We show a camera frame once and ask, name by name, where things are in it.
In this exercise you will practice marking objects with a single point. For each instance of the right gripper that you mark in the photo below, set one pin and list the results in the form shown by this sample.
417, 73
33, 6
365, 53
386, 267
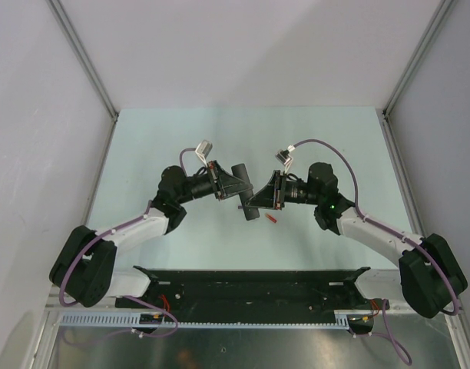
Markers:
273, 195

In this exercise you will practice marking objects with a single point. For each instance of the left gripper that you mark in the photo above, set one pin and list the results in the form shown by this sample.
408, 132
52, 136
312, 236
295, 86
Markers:
225, 184

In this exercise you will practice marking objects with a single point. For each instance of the black remote control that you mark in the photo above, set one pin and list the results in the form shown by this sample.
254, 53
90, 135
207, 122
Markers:
240, 171

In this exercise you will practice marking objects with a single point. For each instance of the red orange battery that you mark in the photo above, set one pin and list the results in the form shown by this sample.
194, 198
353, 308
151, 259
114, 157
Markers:
271, 218

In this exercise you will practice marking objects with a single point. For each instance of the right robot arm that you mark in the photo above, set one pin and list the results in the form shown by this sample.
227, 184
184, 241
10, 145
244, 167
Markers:
430, 276

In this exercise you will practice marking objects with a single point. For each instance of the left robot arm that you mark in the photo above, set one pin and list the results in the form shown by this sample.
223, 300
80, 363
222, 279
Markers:
85, 271

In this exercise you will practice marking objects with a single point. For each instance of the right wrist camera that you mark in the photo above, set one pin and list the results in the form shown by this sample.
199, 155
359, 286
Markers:
285, 158

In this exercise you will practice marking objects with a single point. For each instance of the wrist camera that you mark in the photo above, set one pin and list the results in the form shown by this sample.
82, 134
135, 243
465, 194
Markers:
203, 150
285, 158

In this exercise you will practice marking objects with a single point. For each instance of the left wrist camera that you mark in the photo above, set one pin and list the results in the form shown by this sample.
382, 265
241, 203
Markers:
203, 150

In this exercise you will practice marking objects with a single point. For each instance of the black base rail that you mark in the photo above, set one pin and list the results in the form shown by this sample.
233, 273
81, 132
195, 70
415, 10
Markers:
258, 297

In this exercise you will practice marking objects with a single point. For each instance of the left aluminium frame post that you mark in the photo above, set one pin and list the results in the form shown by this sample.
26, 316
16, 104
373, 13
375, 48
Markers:
77, 46

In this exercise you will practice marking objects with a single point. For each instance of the aluminium frame post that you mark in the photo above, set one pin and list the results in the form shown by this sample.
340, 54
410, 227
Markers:
77, 46
432, 30

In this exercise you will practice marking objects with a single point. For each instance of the right aluminium frame post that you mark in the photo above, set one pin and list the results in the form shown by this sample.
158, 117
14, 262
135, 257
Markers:
432, 30

